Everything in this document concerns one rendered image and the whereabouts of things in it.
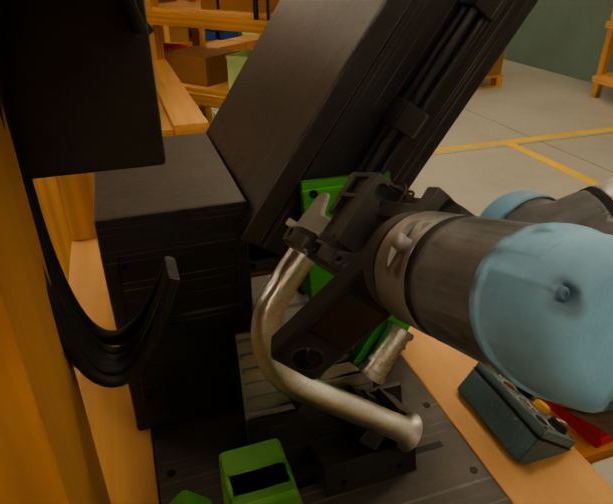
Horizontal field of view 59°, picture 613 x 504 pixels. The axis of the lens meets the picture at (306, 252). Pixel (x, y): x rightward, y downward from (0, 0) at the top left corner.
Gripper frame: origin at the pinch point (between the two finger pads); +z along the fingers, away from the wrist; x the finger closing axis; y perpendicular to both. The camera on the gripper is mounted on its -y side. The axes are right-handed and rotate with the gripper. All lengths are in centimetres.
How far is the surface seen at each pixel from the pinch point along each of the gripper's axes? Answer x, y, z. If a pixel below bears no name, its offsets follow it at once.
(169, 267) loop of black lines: 10.9, -8.0, -1.7
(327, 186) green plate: -1.4, 8.4, 9.4
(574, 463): -50, -4, 2
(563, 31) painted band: -353, 474, 562
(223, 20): 17, 102, 274
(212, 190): 8.2, 1.2, 19.0
